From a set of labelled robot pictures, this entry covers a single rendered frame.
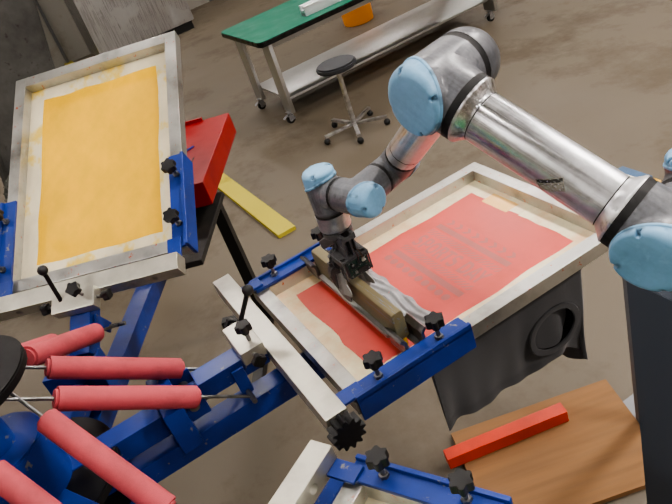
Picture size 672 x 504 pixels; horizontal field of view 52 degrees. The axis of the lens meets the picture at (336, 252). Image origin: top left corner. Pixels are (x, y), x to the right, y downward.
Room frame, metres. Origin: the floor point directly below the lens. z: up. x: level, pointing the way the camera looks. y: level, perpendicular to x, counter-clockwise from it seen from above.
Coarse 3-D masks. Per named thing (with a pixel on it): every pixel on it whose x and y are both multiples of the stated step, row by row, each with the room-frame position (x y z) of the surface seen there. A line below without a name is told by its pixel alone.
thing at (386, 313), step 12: (312, 252) 1.57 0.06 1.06; (324, 252) 1.54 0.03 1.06; (324, 264) 1.50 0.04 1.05; (360, 288) 1.33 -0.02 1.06; (372, 288) 1.32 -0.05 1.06; (360, 300) 1.34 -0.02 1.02; (372, 300) 1.27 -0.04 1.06; (384, 300) 1.26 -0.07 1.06; (372, 312) 1.29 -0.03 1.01; (384, 312) 1.22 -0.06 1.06; (396, 312) 1.20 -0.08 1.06; (384, 324) 1.24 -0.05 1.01; (396, 324) 1.19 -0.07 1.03
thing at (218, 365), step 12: (216, 360) 1.29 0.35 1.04; (228, 360) 1.27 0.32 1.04; (240, 360) 1.26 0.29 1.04; (192, 372) 1.28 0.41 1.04; (204, 372) 1.26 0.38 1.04; (216, 372) 1.24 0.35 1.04; (228, 372) 1.25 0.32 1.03; (204, 384) 1.23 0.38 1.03; (216, 384) 1.23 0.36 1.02; (228, 384) 1.24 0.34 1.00
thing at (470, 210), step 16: (448, 208) 1.71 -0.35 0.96; (464, 208) 1.68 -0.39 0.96; (480, 208) 1.65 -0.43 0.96; (496, 208) 1.62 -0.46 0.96; (432, 224) 1.66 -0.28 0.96; (464, 224) 1.60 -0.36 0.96; (480, 224) 1.57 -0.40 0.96; (496, 224) 1.54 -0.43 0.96; (400, 240) 1.63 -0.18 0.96; (384, 256) 1.59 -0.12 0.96; (384, 272) 1.51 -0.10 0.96; (400, 272) 1.49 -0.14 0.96; (320, 288) 1.55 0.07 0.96; (304, 304) 1.50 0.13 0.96; (320, 304) 1.48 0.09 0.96; (336, 304) 1.45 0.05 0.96; (336, 320) 1.39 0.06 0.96
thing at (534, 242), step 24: (504, 240) 1.46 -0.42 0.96; (528, 240) 1.43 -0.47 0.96; (552, 240) 1.39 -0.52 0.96; (528, 264) 1.33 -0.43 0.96; (408, 288) 1.41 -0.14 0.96; (480, 288) 1.31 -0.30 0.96; (456, 312) 1.26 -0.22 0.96; (360, 336) 1.30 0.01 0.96; (384, 336) 1.26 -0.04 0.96; (384, 360) 1.19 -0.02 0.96
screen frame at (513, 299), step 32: (448, 192) 1.78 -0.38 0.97; (512, 192) 1.64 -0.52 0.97; (544, 192) 1.56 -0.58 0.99; (384, 224) 1.70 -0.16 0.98; (576, 224) 1.42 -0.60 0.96; (576, 256) 1.25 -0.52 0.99; (288, 288) 1.60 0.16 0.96; (512, 288) 1.23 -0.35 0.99; (544, 288) 1.22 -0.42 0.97; (288, 320) 1.41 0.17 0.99; (480, 320) 1.16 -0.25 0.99; (320, 352) 1.25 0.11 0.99
